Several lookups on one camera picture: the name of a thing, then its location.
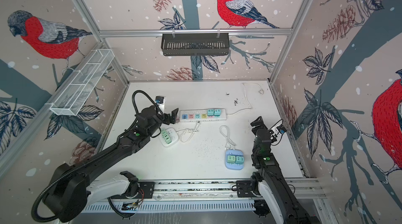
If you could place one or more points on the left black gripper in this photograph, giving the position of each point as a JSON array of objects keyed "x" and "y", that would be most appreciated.
[{"x": 173, "y": 115}]

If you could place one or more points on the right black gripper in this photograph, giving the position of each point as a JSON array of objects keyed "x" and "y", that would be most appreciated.
[{"x": 260, "y": 123}]

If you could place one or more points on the white square socket cube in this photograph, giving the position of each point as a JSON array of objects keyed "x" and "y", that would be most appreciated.
[{"x": 173, "y": 135}]

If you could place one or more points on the long white power strip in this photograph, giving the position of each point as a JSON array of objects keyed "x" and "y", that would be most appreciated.
[{"x": 200, "y": 115}]

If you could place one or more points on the light green charger plug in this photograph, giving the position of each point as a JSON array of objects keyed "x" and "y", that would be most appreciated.
[{"x": 167, "y": 139}]

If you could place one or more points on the blue square socket cube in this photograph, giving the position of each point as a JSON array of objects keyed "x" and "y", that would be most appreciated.
[{"x": 234, "y": 166}]

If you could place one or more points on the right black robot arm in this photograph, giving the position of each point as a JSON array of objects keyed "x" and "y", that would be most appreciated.
[{"x": 269, "y": 182}]

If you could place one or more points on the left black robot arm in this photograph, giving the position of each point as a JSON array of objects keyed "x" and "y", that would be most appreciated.
[{"x": 67, "y": 193}]

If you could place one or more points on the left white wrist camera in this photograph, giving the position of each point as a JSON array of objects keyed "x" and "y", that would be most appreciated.
[{"x": 160, "y": 101}]

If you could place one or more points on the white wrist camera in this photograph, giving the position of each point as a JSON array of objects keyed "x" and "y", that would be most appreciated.
[
  {"x": 279, "y": 129},
  {"x": 160, "y": 101}
]

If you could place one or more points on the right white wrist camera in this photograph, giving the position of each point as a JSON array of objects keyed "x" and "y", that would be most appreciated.
[{"x": 279, "y": 129}]

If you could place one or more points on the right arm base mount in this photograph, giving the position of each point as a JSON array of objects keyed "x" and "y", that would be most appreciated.
[{"x": 247, "y": 189}]

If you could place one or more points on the black wall basket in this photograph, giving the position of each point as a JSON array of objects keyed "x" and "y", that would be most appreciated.
[{"x": 195, "y": 44}]

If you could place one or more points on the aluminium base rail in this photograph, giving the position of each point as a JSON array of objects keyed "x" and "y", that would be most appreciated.
[{"x": 217, "y": 189}]

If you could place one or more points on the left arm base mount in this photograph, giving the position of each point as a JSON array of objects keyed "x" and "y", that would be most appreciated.
[{"x": 137, "y": 189}]

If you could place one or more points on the white wire mesh basket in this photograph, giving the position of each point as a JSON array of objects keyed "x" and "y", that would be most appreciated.
[{"x": 74, "y": 96}]

